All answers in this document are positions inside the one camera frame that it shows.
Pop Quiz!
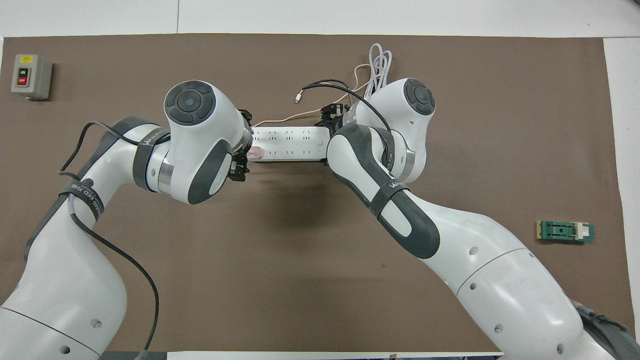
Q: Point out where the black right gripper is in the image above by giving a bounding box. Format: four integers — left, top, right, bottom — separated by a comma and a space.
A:
315, 102, 351, 132

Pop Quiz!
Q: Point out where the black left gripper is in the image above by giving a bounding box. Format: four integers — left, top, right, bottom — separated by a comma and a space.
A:
230, 109, 254, 182

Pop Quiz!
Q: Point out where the pink charging cable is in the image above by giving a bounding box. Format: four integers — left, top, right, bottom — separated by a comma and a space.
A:
252, 64, 386, 129

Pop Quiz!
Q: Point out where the white power strip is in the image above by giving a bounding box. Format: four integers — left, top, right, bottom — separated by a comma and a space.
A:
249, 126, 334, 162

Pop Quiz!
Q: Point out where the brown table mat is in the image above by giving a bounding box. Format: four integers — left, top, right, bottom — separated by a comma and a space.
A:
0, 33, 639, 354

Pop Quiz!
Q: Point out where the green circuit board module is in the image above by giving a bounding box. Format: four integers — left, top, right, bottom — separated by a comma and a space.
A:
536, 220, 596, 245

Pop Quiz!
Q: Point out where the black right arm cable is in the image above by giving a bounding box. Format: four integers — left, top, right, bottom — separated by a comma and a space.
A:
301, 79, 397, 137

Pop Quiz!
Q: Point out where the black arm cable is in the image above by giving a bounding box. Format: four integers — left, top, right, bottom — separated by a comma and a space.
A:
301, 79, 397, 137
59, 121, 160, 360

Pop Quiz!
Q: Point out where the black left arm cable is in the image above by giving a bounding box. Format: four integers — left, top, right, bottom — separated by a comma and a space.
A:
59, 121, 160, 360

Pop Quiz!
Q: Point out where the grey on-off switch box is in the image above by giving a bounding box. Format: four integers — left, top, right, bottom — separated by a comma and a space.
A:
11, 54, 54, 102

